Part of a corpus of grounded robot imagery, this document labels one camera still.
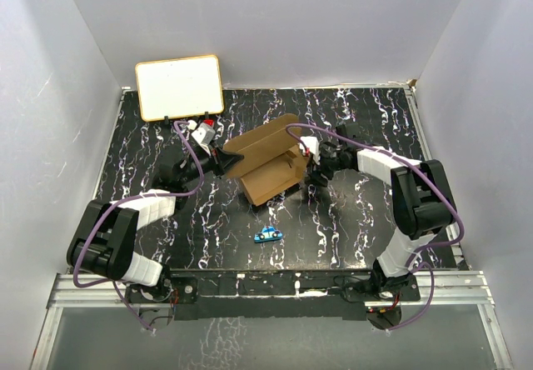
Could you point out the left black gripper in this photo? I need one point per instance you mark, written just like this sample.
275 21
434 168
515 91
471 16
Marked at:
220 161

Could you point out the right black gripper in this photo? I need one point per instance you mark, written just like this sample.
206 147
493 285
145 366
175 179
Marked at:
321 181

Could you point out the red black stamp toy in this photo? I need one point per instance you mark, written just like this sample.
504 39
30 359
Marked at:
209 123

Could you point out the brown cardboard box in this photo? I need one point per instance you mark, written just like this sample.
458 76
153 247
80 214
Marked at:
272 160

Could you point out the blue toy car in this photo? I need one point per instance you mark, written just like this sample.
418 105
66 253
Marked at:
268 234

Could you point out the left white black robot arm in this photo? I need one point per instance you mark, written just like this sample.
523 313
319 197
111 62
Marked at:
104 241

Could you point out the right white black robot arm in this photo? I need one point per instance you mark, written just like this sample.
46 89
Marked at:
422 204

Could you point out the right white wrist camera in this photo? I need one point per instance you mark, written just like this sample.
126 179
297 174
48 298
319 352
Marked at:
310 147

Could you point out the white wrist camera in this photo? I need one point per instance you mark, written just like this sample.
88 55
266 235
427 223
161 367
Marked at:
201 133
310 147

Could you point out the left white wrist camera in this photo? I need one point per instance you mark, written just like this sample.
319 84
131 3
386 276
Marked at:
201 133

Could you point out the white board orange frame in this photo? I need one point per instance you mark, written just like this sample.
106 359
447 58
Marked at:
179 88

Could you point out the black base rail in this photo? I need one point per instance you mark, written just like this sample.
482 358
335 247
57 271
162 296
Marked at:
198 294

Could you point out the aluminium frame rail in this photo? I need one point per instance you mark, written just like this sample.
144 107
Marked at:
452 326

